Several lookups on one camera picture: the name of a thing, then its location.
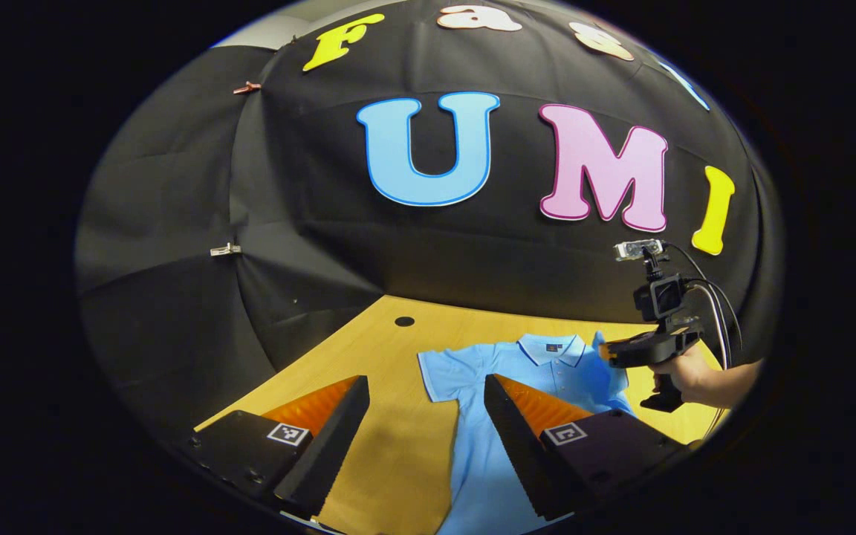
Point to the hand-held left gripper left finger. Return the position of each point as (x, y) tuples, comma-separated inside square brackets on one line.
[(331, 438)]

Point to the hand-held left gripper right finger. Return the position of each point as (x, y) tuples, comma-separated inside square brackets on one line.
[(521, 446)]

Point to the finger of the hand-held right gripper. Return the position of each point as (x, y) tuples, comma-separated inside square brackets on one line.
[(605, 352)]

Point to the light blue T-shirt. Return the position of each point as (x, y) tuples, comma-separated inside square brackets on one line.
[(487, 394)]

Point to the silver cloth clip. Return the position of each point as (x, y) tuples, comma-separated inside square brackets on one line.
[(225, 250)]

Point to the black backdrop cloth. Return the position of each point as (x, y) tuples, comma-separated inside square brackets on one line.
[(309, 223)]

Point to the copper cloth clip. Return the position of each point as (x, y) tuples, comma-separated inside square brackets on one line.
[(247, 88)]

